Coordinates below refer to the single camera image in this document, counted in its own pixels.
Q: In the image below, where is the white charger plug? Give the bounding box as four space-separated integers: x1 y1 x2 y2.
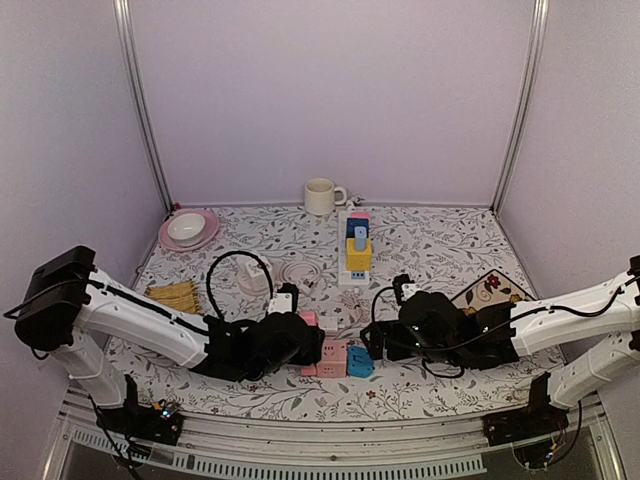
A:
318 316 340 333

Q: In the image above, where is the white tiger cube socket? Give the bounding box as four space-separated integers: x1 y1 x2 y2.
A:
236 259 273 296

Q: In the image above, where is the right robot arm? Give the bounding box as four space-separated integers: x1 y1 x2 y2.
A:
360 257 639 436

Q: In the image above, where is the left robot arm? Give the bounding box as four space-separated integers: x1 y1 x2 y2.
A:
4 246 325 434

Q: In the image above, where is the yellow cube socket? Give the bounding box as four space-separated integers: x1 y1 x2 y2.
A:
346 238 372 272

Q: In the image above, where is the dark blue plug adapter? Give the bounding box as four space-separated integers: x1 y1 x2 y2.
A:
346 217 369 238

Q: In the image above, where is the pink plug on strip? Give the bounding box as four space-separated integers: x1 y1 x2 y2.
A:
349 211 371 221

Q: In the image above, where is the white power strip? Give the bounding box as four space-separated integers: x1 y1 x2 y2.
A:
337 211 371 288

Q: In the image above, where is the floral coaster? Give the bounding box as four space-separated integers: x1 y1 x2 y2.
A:
451 269 533 316

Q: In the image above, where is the woven bamboo mat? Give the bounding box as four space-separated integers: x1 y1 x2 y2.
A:
144 281 203 315

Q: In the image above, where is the light blue charger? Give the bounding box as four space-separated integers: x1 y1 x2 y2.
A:
353 225 368 252

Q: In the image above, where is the pink plate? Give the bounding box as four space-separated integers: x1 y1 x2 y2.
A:
158 209 219 253

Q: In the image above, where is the white bowl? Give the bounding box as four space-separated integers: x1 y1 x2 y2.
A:
167 213 206 247

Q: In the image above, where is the cream ceramic mug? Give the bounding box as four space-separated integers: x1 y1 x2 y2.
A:
304 178 348 216

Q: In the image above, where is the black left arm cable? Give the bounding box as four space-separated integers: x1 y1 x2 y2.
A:
203 249 277 321

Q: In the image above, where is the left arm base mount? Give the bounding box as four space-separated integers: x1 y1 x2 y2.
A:
95 375 184 446

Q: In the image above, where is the front aluminium rail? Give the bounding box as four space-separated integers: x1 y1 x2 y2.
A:
40 388 632 479

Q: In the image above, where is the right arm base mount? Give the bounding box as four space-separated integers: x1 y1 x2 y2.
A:
482 373 569 446

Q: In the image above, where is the aluminium corner post right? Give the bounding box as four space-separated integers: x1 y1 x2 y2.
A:
491 0 550 218

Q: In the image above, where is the aluminium corner post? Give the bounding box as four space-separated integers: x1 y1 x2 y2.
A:
113 0 174 213
491 0 550 218

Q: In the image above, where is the aluminium corner post left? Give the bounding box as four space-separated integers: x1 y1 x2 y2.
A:
113 0 174 213

